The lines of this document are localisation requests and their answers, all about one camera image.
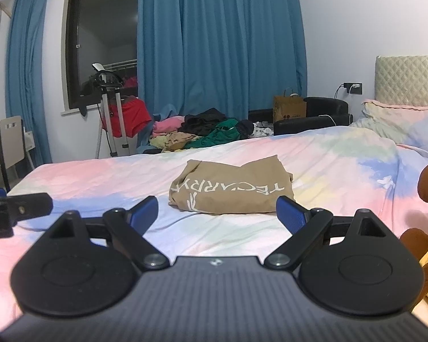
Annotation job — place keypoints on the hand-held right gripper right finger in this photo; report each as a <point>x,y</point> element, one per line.
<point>289,214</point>

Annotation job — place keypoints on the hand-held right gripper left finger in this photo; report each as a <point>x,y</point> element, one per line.
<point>145,214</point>

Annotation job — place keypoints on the khaki polo shirt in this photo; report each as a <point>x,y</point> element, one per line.
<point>232,188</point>

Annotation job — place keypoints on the grey chair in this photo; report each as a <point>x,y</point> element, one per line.
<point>10,139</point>

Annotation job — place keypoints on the beige crumpled garment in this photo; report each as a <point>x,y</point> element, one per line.
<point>178,139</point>

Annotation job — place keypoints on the white patterned cloth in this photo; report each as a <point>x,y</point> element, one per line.
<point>262,130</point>

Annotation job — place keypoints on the garment steamer stand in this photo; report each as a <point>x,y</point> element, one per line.
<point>120,128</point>

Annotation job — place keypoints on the black sofa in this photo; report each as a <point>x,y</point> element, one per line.
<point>306,124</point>

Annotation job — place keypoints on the pink garment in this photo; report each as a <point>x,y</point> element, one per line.
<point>167,124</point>

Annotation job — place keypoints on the small dark garment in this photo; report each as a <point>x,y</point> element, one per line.
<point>246,127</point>

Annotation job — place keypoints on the red garment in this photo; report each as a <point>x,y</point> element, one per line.
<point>137,114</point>

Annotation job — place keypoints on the brown paper bag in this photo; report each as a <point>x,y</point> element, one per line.
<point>289,110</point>

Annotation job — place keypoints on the green garment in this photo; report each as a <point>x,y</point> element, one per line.
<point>217,135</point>

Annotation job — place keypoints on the black garment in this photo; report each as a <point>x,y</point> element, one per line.
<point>203,119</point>

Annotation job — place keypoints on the blue curtain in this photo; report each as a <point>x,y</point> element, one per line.
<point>217,42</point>
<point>32,78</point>

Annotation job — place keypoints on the pastel pillow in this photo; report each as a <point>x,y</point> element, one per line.
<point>403,124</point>

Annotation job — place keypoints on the dark window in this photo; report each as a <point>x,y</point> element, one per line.
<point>103,42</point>

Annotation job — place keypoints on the cream quilted headboard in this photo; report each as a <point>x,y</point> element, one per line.
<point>410,78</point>

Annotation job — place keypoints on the wall socket with charger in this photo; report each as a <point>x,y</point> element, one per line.
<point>353,87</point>

